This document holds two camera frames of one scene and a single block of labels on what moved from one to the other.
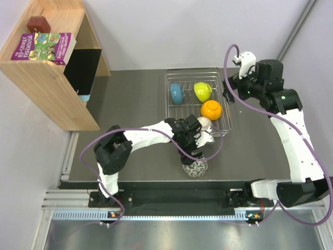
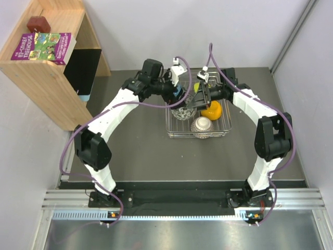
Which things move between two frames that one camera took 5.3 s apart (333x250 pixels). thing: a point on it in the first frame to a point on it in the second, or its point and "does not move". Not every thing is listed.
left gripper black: (196, 155) to (169, 98)
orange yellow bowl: (211, 109) does not move
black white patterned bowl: (196, 169) to (182, 111)
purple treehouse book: (56, 47) does not move
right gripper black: (227, 94) to (203, 98)
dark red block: (38, 24) does not move
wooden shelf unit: (48, 83) does not move
